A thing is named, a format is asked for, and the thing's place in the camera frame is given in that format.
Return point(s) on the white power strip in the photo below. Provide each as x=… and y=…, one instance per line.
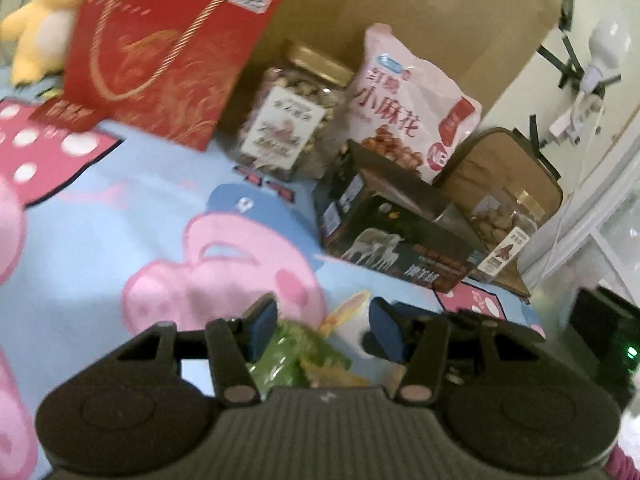
x=575, y=120

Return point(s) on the brown cardboard box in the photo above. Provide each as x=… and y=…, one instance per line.
x=425, y=5

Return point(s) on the brown nut jar gold lid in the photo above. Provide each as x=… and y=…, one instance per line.
x=505, y=230

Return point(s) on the pink snack bag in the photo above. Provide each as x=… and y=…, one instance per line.
x=400, y=100

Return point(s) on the black printed box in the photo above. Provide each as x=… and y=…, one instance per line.
x=400, y=240

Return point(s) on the red envelope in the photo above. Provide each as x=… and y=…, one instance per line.
x=65, y=115

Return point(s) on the green snack packet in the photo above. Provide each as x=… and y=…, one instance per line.
x=285, y=355

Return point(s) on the person's clothing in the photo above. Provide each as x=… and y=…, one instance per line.
x=625, y=465

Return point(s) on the white light bulb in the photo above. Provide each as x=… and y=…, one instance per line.
x=607, y=45

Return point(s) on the pale nut jar gold lid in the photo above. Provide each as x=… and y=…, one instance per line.
x=290, y=120

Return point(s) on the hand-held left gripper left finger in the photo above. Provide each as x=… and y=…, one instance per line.
x=262, y=327

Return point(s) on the yellow plush duck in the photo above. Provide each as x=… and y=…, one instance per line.
x=40, y=25

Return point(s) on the red gift bag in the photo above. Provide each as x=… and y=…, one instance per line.
x=160, y=55

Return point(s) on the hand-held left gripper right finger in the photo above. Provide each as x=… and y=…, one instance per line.
x=385, y=330

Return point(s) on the printed bed sheet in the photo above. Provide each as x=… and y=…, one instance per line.
x=125, y=210

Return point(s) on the clear bag of snacks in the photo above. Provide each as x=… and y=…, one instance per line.
x=345, y=320

